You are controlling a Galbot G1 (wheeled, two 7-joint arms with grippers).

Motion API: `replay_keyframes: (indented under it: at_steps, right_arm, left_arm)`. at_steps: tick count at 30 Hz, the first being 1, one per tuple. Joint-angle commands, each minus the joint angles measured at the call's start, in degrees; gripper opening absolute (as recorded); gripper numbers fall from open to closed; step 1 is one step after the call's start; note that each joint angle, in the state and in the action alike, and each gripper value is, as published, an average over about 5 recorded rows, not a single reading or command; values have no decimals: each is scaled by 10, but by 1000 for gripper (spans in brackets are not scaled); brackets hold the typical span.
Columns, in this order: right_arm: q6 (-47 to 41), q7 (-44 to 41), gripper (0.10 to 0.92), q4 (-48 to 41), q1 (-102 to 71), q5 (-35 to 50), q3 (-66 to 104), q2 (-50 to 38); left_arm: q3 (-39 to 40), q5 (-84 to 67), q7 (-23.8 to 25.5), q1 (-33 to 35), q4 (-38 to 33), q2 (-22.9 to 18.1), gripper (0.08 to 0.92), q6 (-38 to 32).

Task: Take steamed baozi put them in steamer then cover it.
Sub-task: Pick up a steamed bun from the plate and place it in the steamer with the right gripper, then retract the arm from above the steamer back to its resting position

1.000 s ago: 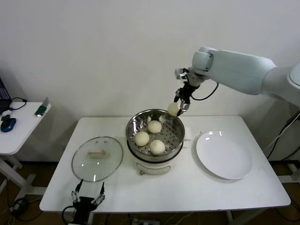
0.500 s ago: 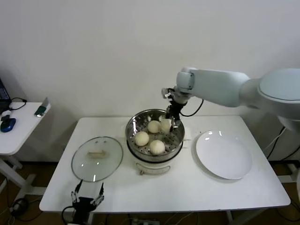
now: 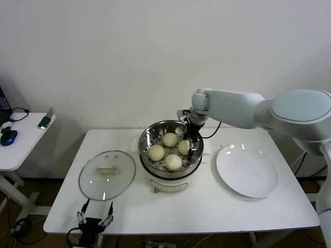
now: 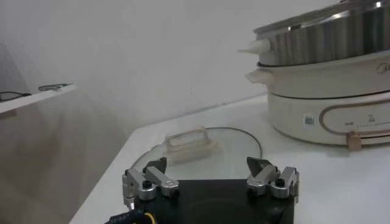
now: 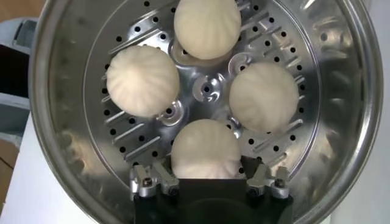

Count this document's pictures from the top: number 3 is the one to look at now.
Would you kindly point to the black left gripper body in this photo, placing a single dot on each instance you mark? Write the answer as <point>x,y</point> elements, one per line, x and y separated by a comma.
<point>89,227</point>

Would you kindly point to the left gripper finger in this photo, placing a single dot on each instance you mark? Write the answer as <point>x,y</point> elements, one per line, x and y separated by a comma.
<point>80,217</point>
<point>110,218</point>

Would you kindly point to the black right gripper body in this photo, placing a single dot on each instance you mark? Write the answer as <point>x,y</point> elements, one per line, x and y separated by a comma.
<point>194,131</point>

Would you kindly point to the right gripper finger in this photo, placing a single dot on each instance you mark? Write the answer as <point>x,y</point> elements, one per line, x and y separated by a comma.
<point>191,151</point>

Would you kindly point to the white steamed baozi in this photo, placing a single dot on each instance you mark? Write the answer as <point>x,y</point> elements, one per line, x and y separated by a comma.
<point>170,140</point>
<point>184,147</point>
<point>156,153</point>
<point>173,162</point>

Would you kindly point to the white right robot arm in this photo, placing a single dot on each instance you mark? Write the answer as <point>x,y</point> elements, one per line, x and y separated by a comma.
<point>232,108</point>

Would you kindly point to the perforated steel steamer basket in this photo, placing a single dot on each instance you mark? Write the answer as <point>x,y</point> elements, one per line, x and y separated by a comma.
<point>150,131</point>

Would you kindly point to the cream electric cooker base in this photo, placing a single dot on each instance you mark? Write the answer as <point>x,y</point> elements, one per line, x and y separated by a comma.
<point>168,184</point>

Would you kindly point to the white power strip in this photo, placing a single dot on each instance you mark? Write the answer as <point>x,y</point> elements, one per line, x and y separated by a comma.
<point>160,245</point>

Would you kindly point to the white round plate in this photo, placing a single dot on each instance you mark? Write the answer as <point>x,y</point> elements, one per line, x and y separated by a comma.
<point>245,170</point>

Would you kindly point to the white side table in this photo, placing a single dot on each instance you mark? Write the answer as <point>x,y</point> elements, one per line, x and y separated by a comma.
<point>26,144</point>

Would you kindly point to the blue computer mouse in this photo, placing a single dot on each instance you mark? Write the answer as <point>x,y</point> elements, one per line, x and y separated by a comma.
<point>8,138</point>

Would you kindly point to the black laptop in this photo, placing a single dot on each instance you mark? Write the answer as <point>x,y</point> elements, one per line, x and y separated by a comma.
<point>3,103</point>

